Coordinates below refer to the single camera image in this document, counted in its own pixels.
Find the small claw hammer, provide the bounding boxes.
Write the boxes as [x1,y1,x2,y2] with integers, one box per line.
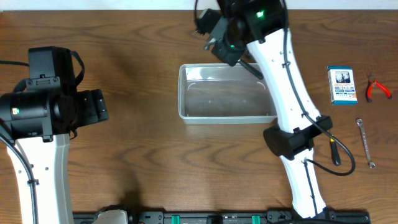
[204,36,264,80]

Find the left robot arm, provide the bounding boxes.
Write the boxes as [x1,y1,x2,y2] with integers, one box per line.
[1,46,109,223]

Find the red handled pliers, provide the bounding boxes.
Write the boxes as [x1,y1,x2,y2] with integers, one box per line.
[365,72,393,104]

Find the silver combination wrench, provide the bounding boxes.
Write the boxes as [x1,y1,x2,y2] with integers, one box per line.
[356,118,376,169]

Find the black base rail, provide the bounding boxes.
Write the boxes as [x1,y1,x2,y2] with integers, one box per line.
[73,210,371,224]

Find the blue white cardboard box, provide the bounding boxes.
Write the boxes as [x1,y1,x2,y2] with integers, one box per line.
[327,65,358,105]

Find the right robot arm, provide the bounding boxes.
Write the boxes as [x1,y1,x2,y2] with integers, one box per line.
[194,1,331,218]

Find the clear plastic container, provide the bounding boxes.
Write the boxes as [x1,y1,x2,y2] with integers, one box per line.
[178,63,277,124]

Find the black yellow screwdriver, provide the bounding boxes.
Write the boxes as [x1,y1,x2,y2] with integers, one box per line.
[330,138,341,166]

